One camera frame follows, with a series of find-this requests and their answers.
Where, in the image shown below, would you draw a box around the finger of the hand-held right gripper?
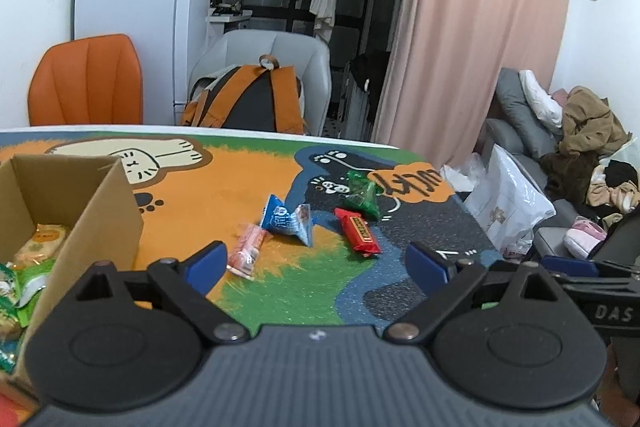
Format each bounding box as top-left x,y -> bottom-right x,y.
541,254 -> 640,295

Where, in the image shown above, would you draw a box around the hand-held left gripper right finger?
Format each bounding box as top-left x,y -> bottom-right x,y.
384,241 -> 562,344

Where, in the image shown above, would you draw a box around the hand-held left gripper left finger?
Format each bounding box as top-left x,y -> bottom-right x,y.
74,240 -> 249,344

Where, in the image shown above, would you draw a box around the brown cardboard box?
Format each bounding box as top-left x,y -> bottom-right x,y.
0,153 -> 145,388

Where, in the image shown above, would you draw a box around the beige bread packet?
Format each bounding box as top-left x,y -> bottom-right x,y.
11,223 -> 69,269

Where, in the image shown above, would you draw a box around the small green snack packet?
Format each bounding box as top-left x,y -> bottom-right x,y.
12,257 -> 57,329

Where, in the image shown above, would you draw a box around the pink slipper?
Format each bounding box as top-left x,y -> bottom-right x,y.
564,216 -> 609,259

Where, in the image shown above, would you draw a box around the clear pink snack packet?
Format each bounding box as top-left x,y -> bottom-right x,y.
226,222 -> 267,281

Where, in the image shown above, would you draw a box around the red snack packet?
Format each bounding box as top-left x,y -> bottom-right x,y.
333,207 -> 383,258

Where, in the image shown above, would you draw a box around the printed cartoon table mat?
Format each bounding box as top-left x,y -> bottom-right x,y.
0,130 -> 497,329

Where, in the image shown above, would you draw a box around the green triangular candy packet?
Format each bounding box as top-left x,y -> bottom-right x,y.
346,170 -> 382,221

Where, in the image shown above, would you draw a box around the white plastic bag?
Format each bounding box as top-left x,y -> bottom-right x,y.
464,144 -> 557,256

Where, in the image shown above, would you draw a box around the blue snack packet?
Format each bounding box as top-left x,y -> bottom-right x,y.
259,194 -> 316,249

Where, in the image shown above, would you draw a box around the clear plastic bag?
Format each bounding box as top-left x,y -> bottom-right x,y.
440,152 -> 487,194

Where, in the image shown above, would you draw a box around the brown jacket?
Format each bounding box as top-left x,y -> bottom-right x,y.
539,86 -> 630,204

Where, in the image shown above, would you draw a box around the grey sofa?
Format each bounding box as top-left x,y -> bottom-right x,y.
480,67 -> 640,260

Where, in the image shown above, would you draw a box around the orange and black backpack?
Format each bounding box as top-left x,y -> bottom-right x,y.
180,54 -> 307,136

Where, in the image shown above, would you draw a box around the white pillow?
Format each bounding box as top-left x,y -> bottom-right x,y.
518,69 -> 564,134

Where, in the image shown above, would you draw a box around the black garment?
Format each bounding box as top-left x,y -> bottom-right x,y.
349,51 -> 392,124

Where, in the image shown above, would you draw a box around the orange chair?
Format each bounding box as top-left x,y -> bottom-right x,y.
27,33 -> 145,128

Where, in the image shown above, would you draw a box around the grey chair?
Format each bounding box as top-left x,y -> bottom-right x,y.
187,29 -> 333,138

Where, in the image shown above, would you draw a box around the pink curtain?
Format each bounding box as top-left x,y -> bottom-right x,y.
372,0 -> 577,168

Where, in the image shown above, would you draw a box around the white refrigerator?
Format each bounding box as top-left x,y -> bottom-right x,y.
73,0 -> 222,114

